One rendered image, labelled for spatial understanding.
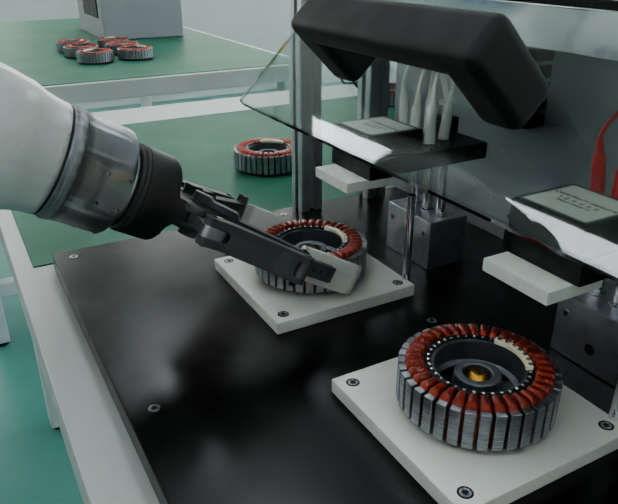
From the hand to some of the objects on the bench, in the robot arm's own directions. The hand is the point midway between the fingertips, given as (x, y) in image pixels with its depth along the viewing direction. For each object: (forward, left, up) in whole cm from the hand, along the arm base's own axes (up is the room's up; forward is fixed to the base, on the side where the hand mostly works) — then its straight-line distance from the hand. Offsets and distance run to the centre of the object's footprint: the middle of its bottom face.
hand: (309, 251), depth 65 cm
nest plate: (0, -24, -4) cm, 24 cm away
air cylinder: (+15, 0, -3) cm, 15 cm away
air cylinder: (+14, -24, -4) cm, 28 cm away
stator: (0, 0, -2) cm, 2 cm away
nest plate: (0, 0, -3) cm, 3 cm away
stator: (+17, +42, -4) cm, 46 cm away
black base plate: (+1, -12, -6) cm, 13 cm away
